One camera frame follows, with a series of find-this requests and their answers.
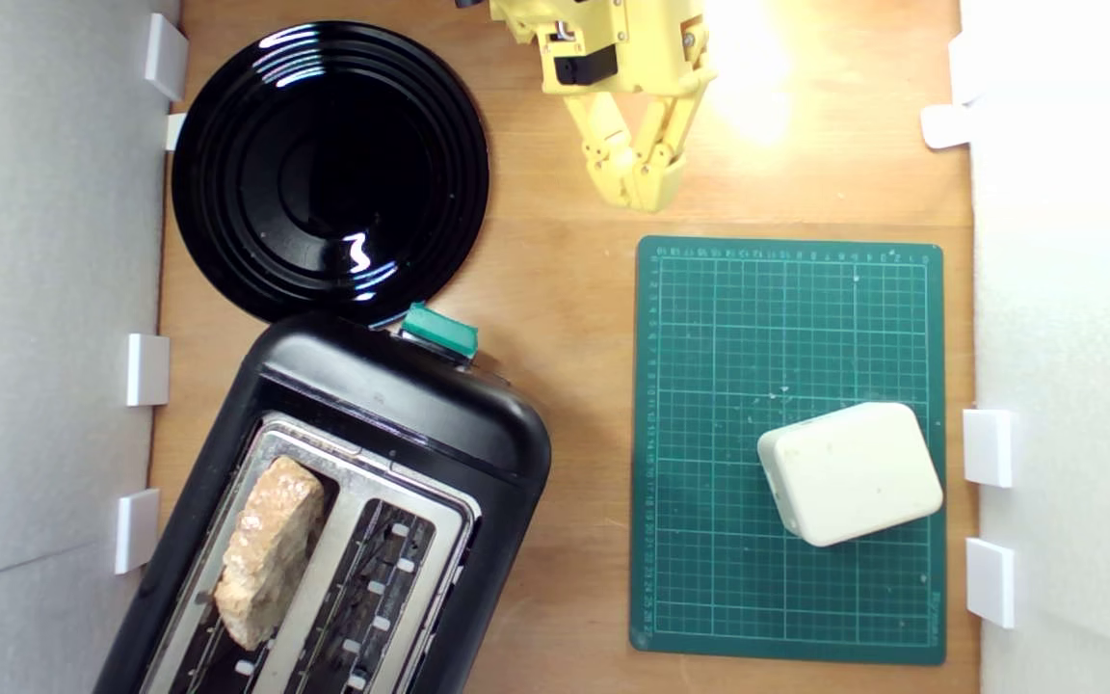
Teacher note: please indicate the brown bread slice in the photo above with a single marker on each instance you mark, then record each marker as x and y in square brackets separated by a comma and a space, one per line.
[271, 549]

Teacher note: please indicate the green toaster lever knob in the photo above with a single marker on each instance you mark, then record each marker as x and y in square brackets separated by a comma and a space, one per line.
[441, 331]

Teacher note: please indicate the black two-slot toaster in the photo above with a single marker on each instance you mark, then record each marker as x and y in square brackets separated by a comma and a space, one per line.
[401, 405]

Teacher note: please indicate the green cutting mat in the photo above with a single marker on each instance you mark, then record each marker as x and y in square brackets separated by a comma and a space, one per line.
[709, 434]

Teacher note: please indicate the black round plate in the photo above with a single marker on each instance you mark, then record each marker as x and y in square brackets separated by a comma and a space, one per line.
[324, 173]

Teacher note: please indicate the white block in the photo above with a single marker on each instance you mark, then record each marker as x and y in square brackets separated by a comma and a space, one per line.
[849, 477]

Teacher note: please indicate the white wall clip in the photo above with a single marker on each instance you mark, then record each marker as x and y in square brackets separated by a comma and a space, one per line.
[175, 130]
[137, 530]
[989, 446]
[991, 581]
[945, 125]
[147, 369]
[166, 56]

